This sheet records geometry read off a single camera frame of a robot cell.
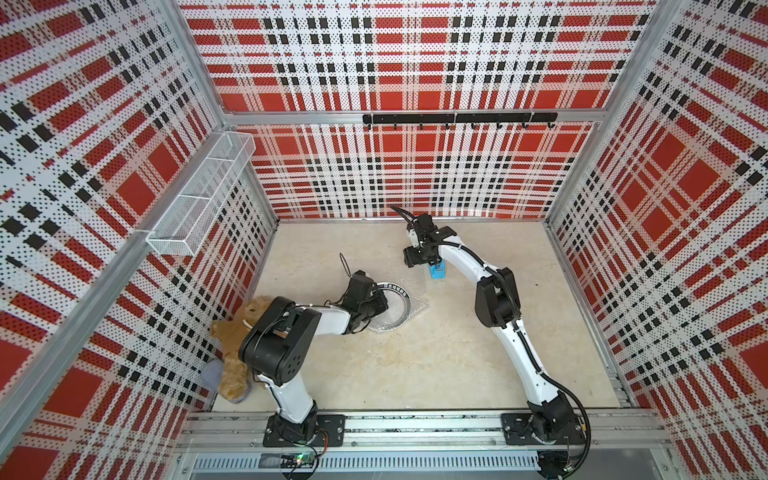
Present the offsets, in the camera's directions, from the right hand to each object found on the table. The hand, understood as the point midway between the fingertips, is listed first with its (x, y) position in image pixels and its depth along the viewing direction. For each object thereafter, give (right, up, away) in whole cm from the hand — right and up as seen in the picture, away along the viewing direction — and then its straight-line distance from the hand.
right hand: (419, 255), depth 107 cm
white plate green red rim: (-7, -17, -13) cm, 22 cm away
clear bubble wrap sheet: (-1, -10, -5) cm, 11 cm away
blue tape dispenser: (+6, -5, -5) cm, 10 cm away
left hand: (-10, -15, -10) cm, 20 cm away
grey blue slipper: (-58, -32, -27) cm, 72 cm away
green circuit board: (-31, -48, -37) cm, 68 cm away
